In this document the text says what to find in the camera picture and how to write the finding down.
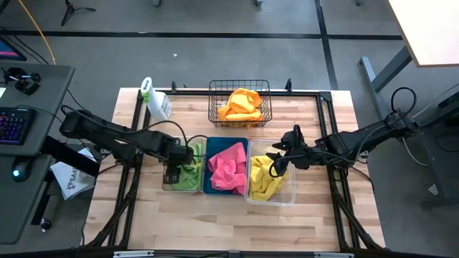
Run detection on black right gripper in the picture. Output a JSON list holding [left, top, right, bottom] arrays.
[[265, 133, 326, 170]]

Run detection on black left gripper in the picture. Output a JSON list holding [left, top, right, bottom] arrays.
[[163, 138, 197, 184]]

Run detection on green microfiber towel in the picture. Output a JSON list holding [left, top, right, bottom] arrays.
[[171, 143, 204, 191]]

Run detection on yellow microfiber towel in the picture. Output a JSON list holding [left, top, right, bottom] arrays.
[[249, 154, 288, 202]]

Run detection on pink microfiber towel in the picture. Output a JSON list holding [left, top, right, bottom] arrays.
[[207, 142, 248, 195]]

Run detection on orange microfiber towel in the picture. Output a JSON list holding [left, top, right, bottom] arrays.
[[229, 87, 265, 113], [217, 103, 264, 128]]

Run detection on small clear plastic bin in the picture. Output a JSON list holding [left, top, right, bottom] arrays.
[[161, 138, 207, 194]]

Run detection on large clear plastic bin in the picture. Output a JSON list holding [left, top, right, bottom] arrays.
[[244, 138, 297, 207]]

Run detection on blue plastic bin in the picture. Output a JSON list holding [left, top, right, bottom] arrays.
[[202, 136, 250, 196]]

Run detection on white spray bottle green cap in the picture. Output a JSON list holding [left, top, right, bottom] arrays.
[[140, 76, 172, 122]]

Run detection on white printed paper bag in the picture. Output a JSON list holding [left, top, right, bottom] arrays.
[[49, 147, 100, 201]]

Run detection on black computer mouse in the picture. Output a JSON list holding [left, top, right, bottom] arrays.
[[11, 157, 33, 183]]

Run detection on grey desk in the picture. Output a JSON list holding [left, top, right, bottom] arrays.
[[0, 63, 76, 245]]

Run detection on backlit computer keyboard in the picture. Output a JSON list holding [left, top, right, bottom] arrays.
[[0, 107, 37, 146]]

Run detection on black webcam device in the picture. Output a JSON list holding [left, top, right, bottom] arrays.
[[3, 67, 42, 96]]

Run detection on black tripod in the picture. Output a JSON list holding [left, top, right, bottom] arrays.
[[60, 0, 97, 27]]

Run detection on light wood table grey legs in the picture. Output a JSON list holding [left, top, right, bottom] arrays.
[[357, 0, 459, 95]]

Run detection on computer monitor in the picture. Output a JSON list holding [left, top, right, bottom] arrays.
[[0, 35, 28, 62]]

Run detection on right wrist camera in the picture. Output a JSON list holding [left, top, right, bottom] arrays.
[[290, 124, 306, 145]]

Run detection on black aluminium frame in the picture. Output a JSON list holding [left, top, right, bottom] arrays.
[[80, 85, 387, 258]]

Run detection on black wire basket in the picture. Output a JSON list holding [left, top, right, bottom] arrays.
[[208, 79, 273, 129]]

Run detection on silver metal bracket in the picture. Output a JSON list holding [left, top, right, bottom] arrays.
[[314, 252, 355, 258], [113, 250, 156, 258]]

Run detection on white cable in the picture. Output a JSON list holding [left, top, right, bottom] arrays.
[[400, 137, 430, 168]]

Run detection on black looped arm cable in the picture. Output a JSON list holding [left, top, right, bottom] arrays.
[[389, 86, 418, 116]]

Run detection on yellow floor cable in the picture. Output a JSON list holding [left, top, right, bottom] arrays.
[[17, 0, 57, 66]]

